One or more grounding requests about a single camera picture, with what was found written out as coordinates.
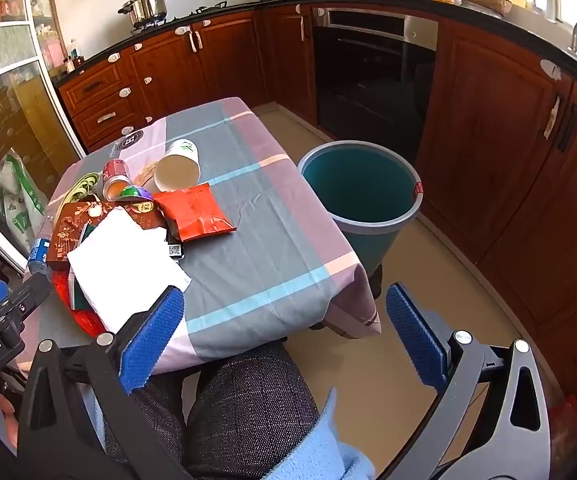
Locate black gas stove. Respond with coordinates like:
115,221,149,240
130,4,230,37

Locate red snack packet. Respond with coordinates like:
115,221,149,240
153,183,237,244

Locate brown wooden kitchen cabinets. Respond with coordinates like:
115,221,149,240
57,2,577,413

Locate clear plastic water bottle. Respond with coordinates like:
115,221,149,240
27,214,54,277

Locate built-in black oven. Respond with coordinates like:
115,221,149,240
311,7,440,162

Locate light blue cloth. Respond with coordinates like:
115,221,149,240
267,387,377,480

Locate checked pink grey tablecloth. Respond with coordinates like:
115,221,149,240
18,96,382,376

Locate purple green toy egg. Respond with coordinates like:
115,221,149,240
120,185,154,203

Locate teal plastic bin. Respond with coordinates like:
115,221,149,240
297,141,424,281

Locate glass display cabinet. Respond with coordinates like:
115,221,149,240
0,0,87,273

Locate red net bag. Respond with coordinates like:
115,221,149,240
50,269,108,339

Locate person's grey trouser legs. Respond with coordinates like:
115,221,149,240
102,342,320,480

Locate white paper napkin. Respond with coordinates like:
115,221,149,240
66,206,193,334

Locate red plastic bag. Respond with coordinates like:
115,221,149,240
550,394,577,462

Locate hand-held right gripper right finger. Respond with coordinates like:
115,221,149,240
379,282,553,480

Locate green corn husk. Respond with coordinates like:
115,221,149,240
65,172,104,209

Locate red soda can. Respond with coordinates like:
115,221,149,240
102,158,134,200

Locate steel pressure cooker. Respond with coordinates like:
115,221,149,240
118,0,174,29

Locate person's left hand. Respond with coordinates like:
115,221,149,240
0,393,20,457

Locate brown patterned box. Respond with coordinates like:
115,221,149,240
45,199,170,271

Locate white paper cup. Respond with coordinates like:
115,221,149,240
153,139,202,194

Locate black kitchen countertop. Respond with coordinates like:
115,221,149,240
54,0,577,107

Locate black bin stand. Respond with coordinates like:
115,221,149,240
367,264,385,302

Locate green white plastic bag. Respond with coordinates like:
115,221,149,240
0,154,50,257

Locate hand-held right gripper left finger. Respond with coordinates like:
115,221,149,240
16,285,192,480

